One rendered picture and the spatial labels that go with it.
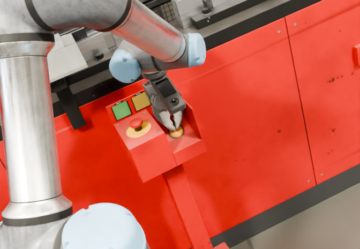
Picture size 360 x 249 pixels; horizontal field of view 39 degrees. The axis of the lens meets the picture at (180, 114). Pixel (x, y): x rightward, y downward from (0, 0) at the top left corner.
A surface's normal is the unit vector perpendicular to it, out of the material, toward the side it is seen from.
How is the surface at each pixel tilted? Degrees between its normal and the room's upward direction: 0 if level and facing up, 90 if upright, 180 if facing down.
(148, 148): 90
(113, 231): 7
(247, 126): 90
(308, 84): 90
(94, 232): 7
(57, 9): 96
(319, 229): 0
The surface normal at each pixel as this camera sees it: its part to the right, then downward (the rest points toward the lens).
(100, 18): 0.44, 0.78
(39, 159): 0.54, -0.01
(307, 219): -0.28, -0.81
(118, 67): -0.25, 0.64
